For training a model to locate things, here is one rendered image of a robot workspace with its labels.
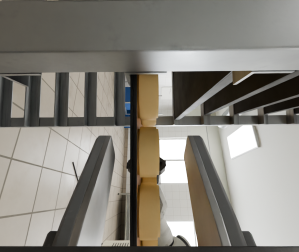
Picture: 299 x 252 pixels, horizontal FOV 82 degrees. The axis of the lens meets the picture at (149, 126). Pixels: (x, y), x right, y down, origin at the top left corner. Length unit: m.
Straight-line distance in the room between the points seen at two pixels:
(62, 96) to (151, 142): 0.50
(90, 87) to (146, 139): 0.46
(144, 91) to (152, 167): 0.07
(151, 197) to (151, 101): 0.09
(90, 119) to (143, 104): 0.42
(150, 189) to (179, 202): 5.07
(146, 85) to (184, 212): 5.15
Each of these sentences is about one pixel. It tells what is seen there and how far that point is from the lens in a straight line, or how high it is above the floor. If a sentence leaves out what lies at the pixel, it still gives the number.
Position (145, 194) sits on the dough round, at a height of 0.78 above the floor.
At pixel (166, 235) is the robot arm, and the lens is 0.79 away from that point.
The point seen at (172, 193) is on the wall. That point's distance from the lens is 5.20.
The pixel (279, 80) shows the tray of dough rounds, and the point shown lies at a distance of 0.29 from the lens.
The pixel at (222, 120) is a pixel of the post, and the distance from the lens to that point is 0.59.
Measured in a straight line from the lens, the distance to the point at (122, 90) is 0.57.
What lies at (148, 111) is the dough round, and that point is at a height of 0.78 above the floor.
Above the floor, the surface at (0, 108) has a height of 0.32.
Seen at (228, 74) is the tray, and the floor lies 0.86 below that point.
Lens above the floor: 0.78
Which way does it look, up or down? level
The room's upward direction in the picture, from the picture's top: 89 degrees clockwise
